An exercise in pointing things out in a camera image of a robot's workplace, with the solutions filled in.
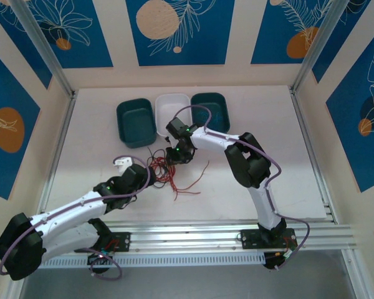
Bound red cable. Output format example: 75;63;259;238
149;149;210;202

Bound black cable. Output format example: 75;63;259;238
145;148;175;189

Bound white plastic bin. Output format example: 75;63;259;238
155;92;193;138

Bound teal plastic bin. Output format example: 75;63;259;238
116;98;156;150
190;92;231;133

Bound black controller board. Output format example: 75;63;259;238
263;250;292;271
87;251;115;275

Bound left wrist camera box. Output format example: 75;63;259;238
112;157;133;175

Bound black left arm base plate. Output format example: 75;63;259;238
74;232;132;253

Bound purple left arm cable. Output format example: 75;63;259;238
0;154;152;281

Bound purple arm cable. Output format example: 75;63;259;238
173;105;311;271
0;154;152;281

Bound long aluminium mounting rail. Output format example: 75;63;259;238
14;219;358;259

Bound aluminium side rail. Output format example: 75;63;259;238
34;93;79;225
290;88;337;224

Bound white slotted cable duct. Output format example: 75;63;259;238
37;251;266;268

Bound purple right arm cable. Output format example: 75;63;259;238
173;105;311;271

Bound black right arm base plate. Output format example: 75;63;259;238
240;229;297;250

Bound aluminium frame post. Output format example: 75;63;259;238
9;0;75;98
289;0;352;94

